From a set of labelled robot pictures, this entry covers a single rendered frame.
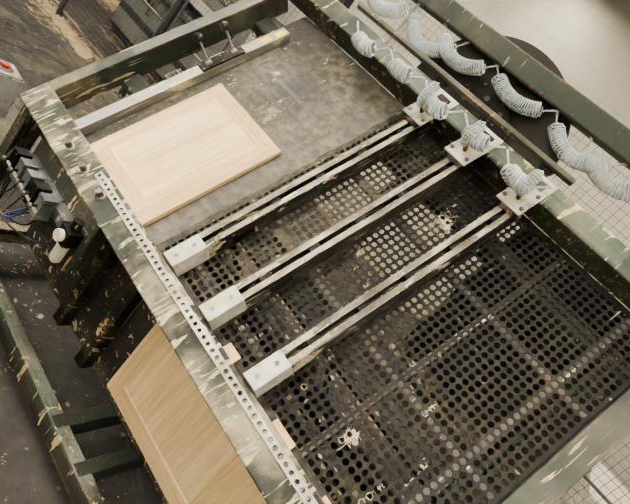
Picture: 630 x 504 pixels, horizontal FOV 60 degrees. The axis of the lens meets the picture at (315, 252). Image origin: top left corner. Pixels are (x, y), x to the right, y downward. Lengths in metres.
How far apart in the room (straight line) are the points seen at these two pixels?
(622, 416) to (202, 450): 1.28
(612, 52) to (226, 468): 5.84
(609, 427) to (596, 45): 5.44
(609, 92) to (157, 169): 5.34
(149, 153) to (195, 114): 0.25
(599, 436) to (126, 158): 1.76
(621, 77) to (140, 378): 5.69
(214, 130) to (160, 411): 1.05
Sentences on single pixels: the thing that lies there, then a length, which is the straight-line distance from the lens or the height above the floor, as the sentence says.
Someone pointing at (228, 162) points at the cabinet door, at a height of 1.18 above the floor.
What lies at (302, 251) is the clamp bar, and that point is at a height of 1.21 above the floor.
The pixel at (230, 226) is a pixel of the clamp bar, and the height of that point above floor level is 1.10.
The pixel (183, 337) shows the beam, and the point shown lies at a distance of 1.65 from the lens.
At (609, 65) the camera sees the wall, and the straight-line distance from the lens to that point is 6.69.
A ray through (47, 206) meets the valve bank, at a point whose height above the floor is 0.74.
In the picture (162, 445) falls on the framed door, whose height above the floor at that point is 0.35.
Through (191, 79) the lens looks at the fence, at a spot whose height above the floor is 1.27.
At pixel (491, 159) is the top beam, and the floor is 1.80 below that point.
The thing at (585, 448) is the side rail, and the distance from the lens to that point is 1.68.
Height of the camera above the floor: 1.77
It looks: 18 degrees down
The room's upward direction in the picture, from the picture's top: 42 degrees clockwise
